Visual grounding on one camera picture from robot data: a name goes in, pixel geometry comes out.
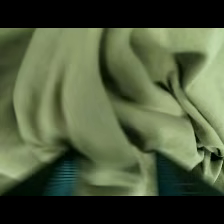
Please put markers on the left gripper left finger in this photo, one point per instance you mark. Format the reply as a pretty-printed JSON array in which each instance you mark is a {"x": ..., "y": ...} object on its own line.
[{"x": 61, "y": 176}]

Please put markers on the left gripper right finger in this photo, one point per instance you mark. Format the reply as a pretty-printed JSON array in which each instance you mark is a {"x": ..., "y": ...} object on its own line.
[{"x": 176, "y": 180}]

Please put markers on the brown T-shirt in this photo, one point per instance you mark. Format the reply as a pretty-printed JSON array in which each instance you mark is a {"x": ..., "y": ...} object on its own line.
[{"x": 100, "y": 100}]

